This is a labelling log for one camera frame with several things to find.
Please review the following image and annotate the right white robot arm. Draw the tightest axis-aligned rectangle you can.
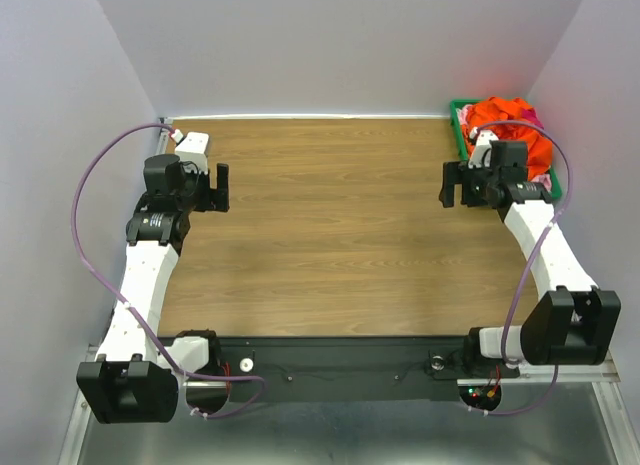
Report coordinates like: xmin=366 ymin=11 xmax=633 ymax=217
xmin=439 ymin=131 xmax=621 ymax=375

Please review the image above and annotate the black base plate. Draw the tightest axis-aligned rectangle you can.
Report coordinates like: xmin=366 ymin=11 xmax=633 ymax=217
xmin=186 ymin=336 xmax=519 ymax=411

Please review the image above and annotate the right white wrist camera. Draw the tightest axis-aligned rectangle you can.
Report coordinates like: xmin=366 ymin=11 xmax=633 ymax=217
xmin=468 ymin=130 xmax=498 ymax=169

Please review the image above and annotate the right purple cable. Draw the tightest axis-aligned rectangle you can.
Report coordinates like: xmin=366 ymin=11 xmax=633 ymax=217
xmin=464 ymin=119 xmax=574 ymax=417

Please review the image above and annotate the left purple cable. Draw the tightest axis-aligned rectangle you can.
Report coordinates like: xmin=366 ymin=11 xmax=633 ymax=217
xmin=72 ymin=123 xmax=267 ymax=420

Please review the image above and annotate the light pink t shirt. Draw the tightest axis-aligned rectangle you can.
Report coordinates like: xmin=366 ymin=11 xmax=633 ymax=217
xmin=456 ymin=103 xmax=474 ymax=136

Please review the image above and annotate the magenta t shirt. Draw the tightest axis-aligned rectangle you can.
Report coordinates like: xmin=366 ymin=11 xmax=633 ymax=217
xmin=521 ymin=107 xmax=544 ymax=129

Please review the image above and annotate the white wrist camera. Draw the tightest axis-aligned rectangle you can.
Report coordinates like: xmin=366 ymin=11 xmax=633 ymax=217
xmin=468 ymin=130 xmax=498 ymax=169
xmin=175 ymin=132 xmax=210 ymax=174

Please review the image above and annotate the green plastic bin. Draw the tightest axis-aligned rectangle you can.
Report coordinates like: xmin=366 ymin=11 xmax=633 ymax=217
xmin=449 ymin=98 xmax=563 ymax=201

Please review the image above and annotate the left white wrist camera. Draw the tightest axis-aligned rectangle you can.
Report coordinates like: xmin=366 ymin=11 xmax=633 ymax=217
xmin=175 ymin=132 xmax=210 ymax=174

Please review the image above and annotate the aluminium rail frame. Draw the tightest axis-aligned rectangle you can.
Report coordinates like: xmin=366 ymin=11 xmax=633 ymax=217
xmin=58 ymin=116 xmax=623 ymax=465

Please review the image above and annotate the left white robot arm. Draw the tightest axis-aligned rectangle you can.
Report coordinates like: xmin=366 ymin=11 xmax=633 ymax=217
xmin=76 ymin=154 xmax=229 ymax=424

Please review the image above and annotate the purple cable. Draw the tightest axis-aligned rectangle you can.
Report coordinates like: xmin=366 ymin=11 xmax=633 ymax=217
xmin=72 ymin=123 xmax=267 ymax=420
xmin=464 ymin=119 xmax=574 ymax=417

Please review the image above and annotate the orange t shirt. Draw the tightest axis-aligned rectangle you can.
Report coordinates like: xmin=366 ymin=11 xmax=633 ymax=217
xmin=467 ymin=96 xmax=553 ymax=180

